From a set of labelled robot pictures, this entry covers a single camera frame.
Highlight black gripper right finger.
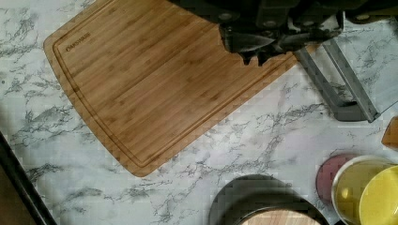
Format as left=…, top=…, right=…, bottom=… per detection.
left=256, top=28, right=343, bottom=67

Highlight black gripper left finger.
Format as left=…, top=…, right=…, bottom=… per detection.
left=219, top=24, right=275, bottom=66

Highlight bamboo cutting board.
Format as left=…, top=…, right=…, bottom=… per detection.
left=43, top=0, right=297, bottom=177

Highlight maroon plate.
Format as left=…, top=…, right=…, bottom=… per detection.
left=315, top=154, right=356, bottom=205

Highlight brown wooden object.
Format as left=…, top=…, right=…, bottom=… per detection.
left=381, top=116, right=398, bottom=151

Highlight olive green bowl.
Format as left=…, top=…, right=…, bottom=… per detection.
left=331, top=156, right=397, bottom=225

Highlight black pan with wooden lid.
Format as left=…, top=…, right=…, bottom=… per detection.
left=207, top=174, right=329, bottom=225

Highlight yellow bowl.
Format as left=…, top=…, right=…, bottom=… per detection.
left=360, top=166, right=398, bottom=225

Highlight grey oven door handle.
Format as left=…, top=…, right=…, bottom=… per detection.
left=294, top=48, right=366, bottom=122

